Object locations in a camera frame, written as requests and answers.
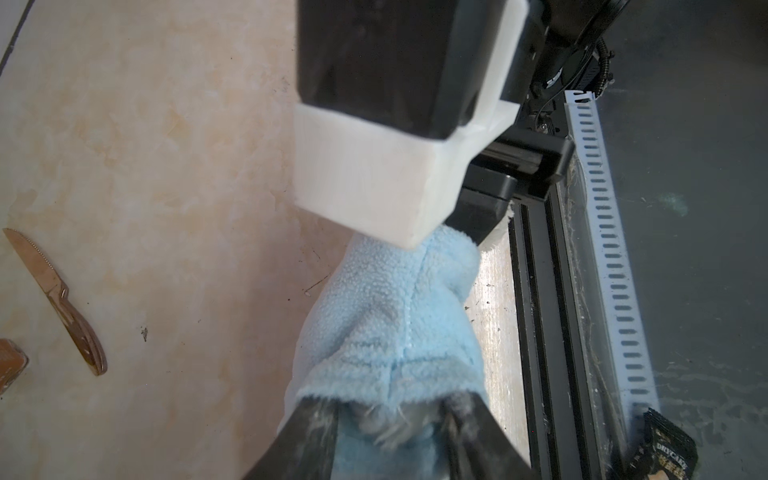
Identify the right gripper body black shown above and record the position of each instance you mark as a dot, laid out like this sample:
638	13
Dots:
519	163

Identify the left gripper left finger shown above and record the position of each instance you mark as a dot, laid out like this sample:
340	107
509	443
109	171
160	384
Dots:
305	446

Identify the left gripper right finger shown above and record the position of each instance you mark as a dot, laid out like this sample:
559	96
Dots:
477	446

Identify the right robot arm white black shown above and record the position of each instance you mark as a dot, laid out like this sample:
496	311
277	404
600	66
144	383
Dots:
561	48

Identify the small black brown packet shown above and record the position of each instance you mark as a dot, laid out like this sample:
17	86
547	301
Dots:
665	452

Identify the wooden knife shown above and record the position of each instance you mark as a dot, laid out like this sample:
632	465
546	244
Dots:
57	293

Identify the amber spice jar black lid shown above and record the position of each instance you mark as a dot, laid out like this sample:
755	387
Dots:
12	363

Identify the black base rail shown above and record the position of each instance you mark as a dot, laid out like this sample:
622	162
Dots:
571	433

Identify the white slotted cable duct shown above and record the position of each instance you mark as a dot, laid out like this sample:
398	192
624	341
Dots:
630	356

